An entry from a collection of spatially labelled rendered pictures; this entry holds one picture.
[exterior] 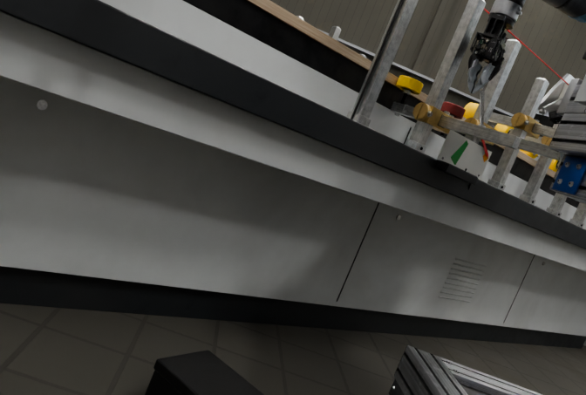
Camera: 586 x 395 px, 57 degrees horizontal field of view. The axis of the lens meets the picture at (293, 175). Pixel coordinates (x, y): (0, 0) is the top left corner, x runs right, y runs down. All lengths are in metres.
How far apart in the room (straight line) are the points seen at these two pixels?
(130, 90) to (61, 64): 0.13
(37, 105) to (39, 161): 0.13
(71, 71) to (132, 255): 0.57
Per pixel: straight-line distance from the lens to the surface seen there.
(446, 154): 1.71
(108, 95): 1.08
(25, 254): 1.37
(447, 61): 1.65
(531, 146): 1.77
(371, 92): 1.42
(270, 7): 1.44
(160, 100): 1.12
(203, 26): 1.36
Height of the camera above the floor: 0.63
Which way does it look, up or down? 5 degrees down
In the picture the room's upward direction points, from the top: 22 degrees clockwise
